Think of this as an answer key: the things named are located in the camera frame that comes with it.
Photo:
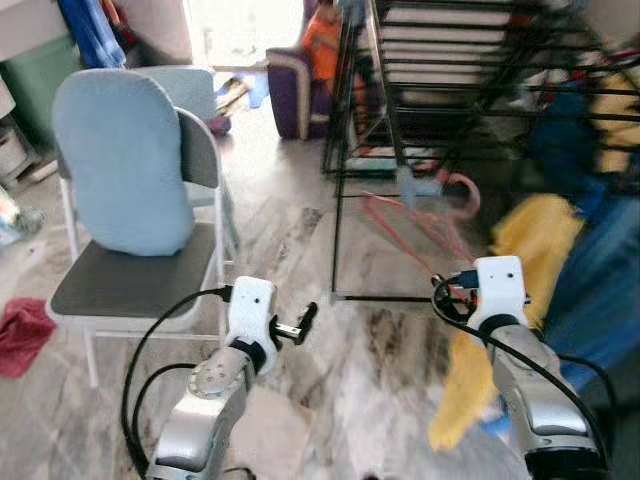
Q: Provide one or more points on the yellow garment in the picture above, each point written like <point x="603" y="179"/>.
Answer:
<point x="540" y="235"/>

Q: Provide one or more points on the dark red rag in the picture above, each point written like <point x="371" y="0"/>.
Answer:
<point x="22" y="335"/>

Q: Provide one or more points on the person in blue jeans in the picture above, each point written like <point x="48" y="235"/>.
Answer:
<point x="600" y="280"/>

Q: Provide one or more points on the black clothes rack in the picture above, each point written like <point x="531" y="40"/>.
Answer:
<point x="390" y="297"/>

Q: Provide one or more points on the child in orange shirt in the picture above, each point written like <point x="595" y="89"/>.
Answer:
<point x="322" y="50"/>

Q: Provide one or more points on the pink plastic hanger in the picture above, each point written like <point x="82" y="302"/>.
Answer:
<point x="470" y="195"/>

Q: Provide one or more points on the light blue cushion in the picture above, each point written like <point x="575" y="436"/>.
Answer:
<point x="120" y="160"/>

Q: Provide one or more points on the light blue plastic chair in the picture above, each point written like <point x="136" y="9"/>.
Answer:
<point x="195" y="90"/>

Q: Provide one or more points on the grey folding chair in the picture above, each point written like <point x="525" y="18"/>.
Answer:
<point x="130" y="285"/>

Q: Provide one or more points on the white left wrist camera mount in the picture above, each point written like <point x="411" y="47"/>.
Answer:
<point x="252" y="305"/>

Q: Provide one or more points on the green storage bin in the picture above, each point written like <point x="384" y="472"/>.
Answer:
<point x="35" y="85"/>

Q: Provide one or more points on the dark blue hanging cloth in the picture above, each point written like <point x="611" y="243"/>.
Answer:
<point x="90" y="35"/>

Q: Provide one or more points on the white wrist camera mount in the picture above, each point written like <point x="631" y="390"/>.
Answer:
<point x="252" y="305"/>
<point x="500" y="285"/>

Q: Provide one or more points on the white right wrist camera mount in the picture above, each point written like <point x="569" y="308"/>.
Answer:
<point x="500" y="285"/>

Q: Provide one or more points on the purple armchair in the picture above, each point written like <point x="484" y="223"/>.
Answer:
<point x="290" y="95"/>

